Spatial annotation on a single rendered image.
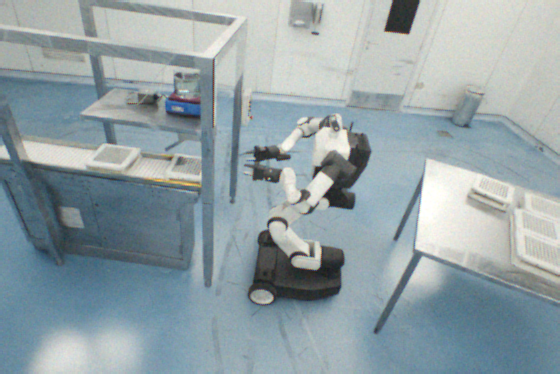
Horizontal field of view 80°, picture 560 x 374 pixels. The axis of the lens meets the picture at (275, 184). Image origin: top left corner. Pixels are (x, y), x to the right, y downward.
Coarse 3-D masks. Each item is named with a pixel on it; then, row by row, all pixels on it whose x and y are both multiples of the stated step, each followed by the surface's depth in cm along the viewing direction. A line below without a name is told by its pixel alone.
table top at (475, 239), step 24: (432, 168) 252; (456, 168) 256; (432, 192) 226; (456, 192) 229; (528, 192) 241; (432, 216) 204; (456, 216) 207; (480, 216) 210; (504, 216) 213; (432, 240) 187; (456, 240) 189; (480, 240) 192; (504, 240) 194; (456, 264) 175; (480, 264) 176; (504, 264) 178; (528, 288) 166; (552, 288) 168
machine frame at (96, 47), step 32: (96, 0) 228; (128, 0) 231; (0, 32) 150; (32, 32) 149; (96, 32) 246; (224, 32) 190; (96, 64) 254; (192, 64) 151; (0, 96) 171; (0, 128) 179; (32, 192) 205
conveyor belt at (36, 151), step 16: (32, 144) 220; (48, 144) 222; (32, 160) 206; (48, 160) 208; (64, 160) 210; (80, 160) 212; (144, 160) 220; (160, 160) 222; (144, 176) 207; (160, 176) 208
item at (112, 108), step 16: (112, 96) 191; (128, 96) 193; (160, 96) 199; (96, 112) 173; (112, 112) 175; (128, 112) 177; (144, 112) 180; (160, 112) 182; (160, 128) 171; (176, 128) 171; (192, 128) 172
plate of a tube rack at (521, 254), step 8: (520, 232) 190; (520, 240) 185; (544, 240) 187; (520, 248) 179; (528, 248) 180; (552, 248) 183; (520, 256) 174; (528, 256) 175; (536, 264) 172; (544, 264) 171; (552, 264) 172; (552, 272) 170
